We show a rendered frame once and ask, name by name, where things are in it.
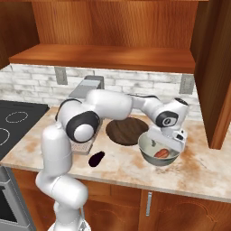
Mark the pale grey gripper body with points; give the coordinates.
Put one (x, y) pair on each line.
(166, 140)

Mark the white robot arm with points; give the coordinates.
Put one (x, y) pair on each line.
(57, 156)

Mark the grey metal bowl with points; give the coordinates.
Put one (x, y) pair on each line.
(156, 160)

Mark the dark purple eggplant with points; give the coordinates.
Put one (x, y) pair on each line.
(96, 158)

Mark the round dark wooden board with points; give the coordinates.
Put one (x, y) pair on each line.
(126, 132)

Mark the wooden cupboard door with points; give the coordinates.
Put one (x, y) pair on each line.
(114, 210)
(192, 213)

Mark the tall wooden cupboard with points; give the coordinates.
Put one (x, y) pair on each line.
(215, 75)

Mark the grey box-shaped appliance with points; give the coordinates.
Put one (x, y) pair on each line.
(89, 85)

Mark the wooden shelf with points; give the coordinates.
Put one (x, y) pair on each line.
(102, 57)

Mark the black hob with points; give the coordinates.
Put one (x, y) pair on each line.
(18, 126)

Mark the grey oven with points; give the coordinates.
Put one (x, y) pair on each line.
(12, 204)

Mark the grey wall socket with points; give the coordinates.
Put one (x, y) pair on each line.
(186, 84)
(61, 75)

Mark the wooden wall cupboard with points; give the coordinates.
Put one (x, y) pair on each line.
(15, 30)

